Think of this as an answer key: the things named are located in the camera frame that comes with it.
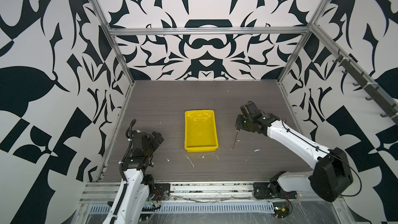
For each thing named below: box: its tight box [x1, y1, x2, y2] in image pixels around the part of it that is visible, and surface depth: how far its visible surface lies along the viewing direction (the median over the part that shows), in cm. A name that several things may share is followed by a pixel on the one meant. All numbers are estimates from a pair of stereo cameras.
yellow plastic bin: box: [184, 109, 219, 153], surface depth 96 cm
